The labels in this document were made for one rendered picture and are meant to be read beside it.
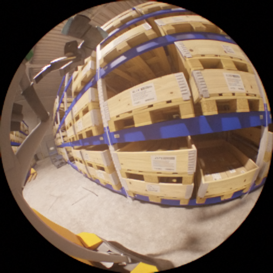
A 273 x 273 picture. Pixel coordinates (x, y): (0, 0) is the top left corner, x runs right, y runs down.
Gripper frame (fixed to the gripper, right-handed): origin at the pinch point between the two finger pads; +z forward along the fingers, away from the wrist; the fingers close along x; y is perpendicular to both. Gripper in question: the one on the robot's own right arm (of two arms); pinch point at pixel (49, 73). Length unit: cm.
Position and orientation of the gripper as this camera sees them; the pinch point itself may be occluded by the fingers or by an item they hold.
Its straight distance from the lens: 34.1
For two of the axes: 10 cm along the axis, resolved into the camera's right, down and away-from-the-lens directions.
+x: -9.5, -0.4, -3.0
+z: 0.9, 9.0, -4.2
